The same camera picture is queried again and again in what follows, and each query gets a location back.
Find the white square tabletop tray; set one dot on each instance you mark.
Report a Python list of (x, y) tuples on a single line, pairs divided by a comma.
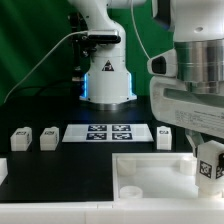
[(156, 176)]

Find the white marker sheet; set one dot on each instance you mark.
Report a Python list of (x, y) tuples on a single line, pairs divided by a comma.
[(107, 133)]

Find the white left obstacle block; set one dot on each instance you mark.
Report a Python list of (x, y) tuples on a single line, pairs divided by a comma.
[(3, 169)]

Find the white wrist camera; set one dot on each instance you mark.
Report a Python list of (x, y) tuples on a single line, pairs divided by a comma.
[(164, 64)]

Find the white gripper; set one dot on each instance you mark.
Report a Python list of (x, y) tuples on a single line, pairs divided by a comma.
[(173, 104)]

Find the black camera on stand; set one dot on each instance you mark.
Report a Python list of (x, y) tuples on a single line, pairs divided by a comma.
[(77, 25)]

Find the white front rail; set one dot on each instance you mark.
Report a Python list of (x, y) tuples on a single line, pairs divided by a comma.
[(153, 211)]

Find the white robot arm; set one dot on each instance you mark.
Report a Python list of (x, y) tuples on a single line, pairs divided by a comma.
[(187, 88)]

